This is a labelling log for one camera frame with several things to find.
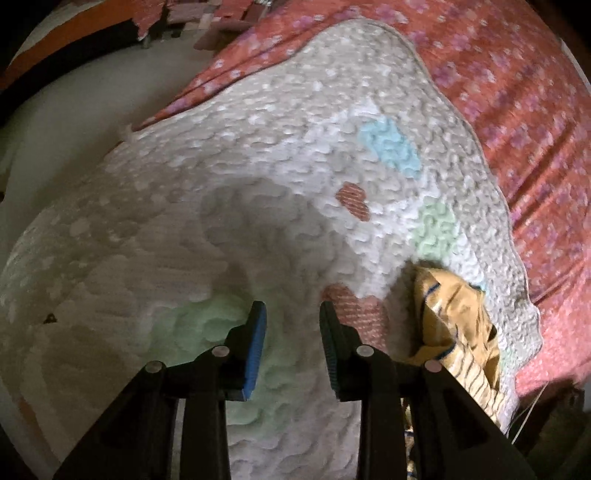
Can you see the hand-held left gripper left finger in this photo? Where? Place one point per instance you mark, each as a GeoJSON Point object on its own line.
{"type": "Point", "coordinates": [255, 350]}

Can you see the red floral bed sheet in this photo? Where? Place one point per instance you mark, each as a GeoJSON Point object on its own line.
{"type": "Point", "coordinates": [503, 92]}

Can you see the white quilted patchwork blanket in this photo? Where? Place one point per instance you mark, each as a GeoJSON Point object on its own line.
{"type": "Point", "coordinates": [258, 194]}

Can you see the yellow striped small garment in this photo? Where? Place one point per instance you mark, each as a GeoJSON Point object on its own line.
{"type": "Point", "coordinates": [455, 323]}

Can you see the orange and black cloth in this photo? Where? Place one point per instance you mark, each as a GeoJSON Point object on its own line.
{"type": "Point", "coordinates": [69, 32]}

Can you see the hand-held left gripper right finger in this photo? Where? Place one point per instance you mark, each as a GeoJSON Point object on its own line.
{"type": "Point", "coordinates": [330, 355]}

